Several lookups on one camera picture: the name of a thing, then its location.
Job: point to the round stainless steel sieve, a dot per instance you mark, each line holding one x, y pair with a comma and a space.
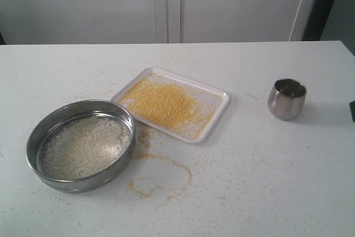
73, 112

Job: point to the stainless steel cup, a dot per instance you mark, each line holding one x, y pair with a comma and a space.
287, 98

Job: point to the yellow-brown granules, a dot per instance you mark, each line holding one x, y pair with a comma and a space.
172, 105

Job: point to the white plastic tray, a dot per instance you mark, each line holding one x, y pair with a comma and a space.
206, 131

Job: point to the white rice grains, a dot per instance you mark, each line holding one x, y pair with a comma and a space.
84, 147

